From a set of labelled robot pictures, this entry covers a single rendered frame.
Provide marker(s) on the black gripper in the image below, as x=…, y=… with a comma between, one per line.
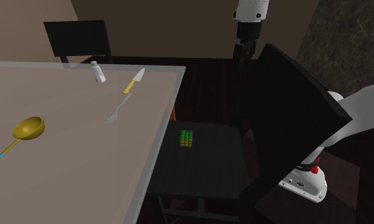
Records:
x=249, y=30

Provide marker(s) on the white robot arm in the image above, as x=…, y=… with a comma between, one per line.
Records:
x=354, y=108

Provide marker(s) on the green and yellow puzzle cube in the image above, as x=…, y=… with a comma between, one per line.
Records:
x=186, y=138

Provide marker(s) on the black chair with wide backrest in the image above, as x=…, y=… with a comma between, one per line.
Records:
x=205, y=161

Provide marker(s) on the silver fork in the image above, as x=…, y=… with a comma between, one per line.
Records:
x=117, y=110

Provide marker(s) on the white salt shaker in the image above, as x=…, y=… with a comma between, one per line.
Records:
x=98, y=74

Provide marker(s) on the black chair with small backrest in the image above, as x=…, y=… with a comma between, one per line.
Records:
x=77, y=37

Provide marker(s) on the dark robot stand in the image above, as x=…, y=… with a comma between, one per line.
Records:
x=340, y=192

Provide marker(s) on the beige table with glass edge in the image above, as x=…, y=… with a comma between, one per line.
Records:
x=66, y=161

